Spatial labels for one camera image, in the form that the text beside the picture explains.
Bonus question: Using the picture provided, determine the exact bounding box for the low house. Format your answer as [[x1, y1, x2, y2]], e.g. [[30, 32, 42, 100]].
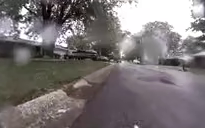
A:
[[0, 35, 70, 60]]

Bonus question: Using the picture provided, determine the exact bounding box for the large tree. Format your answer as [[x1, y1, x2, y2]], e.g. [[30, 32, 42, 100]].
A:
[[0, 0, 124, 58]]

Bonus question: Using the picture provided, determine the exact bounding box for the low building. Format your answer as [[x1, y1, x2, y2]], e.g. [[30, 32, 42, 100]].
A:
[[191, 50, 205, 70]]

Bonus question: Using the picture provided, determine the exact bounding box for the grey asphalt road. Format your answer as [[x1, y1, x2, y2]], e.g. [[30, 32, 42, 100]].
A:
[[69, 61, 205, 128]]

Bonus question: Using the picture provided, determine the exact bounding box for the dark hedge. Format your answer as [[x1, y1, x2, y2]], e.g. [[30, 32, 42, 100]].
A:
[[159, 57, 182, 67]]

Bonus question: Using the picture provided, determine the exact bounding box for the green grass lawn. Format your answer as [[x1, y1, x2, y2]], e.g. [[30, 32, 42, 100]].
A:
[[0, 57, 110, 108]]

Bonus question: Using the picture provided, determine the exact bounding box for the pale concrete kerb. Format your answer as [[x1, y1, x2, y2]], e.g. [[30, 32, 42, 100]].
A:
[[0, 63, 116, 128]]

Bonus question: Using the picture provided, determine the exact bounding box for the parked vehicle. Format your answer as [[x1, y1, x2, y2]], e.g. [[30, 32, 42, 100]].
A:
[[65, 49, 100, 61]]

